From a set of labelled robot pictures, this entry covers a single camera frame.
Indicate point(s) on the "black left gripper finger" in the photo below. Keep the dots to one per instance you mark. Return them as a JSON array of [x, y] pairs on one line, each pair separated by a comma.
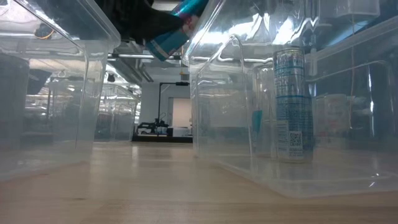
[[158, 26]]

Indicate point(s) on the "teal Red Bull can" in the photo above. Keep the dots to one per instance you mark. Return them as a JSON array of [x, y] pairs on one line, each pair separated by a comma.
[[168, 43]]

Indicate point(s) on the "blue silver Red Bull can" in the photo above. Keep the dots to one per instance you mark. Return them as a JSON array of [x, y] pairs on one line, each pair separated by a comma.
[[257, 124], [293, 102]]

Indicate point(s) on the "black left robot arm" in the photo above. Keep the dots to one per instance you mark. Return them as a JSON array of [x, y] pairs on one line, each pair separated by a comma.
[[71, 15]]

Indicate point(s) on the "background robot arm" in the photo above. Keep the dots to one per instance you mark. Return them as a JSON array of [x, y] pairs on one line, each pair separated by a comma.
[[152, 126]]

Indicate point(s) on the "long ceiling strip light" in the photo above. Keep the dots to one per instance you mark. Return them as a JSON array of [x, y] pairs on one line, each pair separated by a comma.
[[130, 56]]

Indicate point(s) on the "white box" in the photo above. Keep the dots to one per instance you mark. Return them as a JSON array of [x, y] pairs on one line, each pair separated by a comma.
[[180, 131]]

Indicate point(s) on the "black background table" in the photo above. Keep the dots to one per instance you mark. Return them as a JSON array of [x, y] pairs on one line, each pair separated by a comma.
[[161, 139]]

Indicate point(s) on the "grey wall sign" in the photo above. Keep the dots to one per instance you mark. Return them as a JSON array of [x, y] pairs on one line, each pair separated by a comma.
[[184, 77]]

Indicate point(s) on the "black dome camera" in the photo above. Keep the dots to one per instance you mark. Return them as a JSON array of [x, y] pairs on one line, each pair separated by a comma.
[[111, 77]]

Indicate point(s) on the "black portal frame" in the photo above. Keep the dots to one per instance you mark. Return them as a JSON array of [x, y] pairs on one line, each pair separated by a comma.
[[159, 102]]

